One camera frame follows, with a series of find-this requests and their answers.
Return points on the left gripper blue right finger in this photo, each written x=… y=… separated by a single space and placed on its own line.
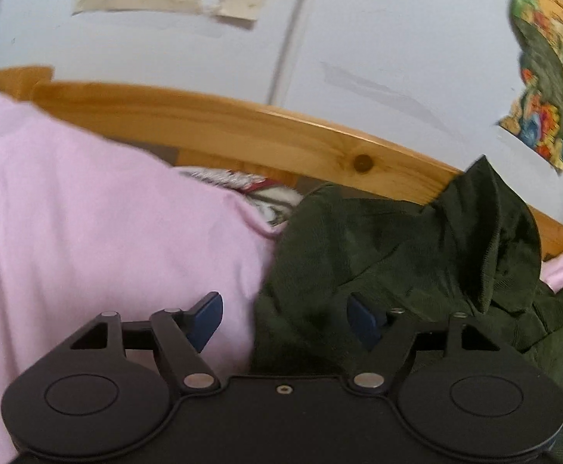
x=387 y=339

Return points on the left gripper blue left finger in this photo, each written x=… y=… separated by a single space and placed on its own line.
x=180 y=337

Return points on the dark green corduroy jacket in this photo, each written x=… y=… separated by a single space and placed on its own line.
x=474 y=249

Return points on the pink bed sheet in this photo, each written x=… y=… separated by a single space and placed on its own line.
x=190 y=279

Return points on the colourful anime group poster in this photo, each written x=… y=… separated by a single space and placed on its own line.
x=536 y=116

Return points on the wooden bed frame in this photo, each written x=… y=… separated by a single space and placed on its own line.
x=79 y=198

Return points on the white wall conduit pipe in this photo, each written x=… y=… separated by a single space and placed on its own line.
x=290 y=52

